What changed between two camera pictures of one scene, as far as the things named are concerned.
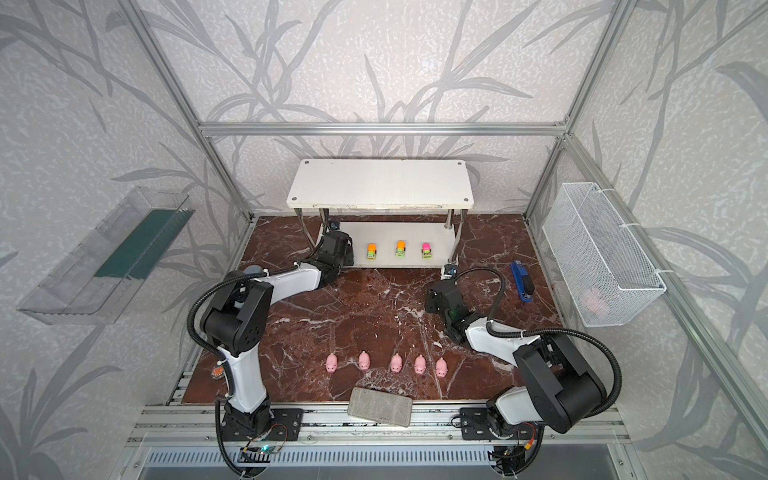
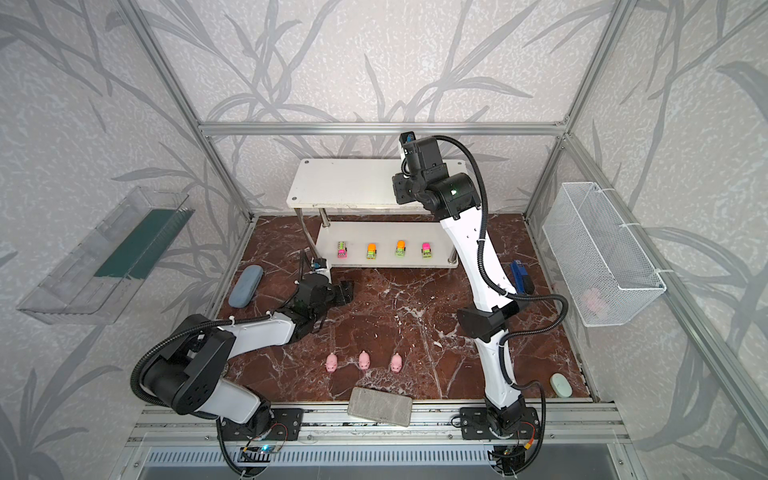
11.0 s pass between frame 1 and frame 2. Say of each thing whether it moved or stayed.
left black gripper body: moved
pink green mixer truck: stayed
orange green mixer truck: stayed
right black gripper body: moved
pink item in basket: stayed
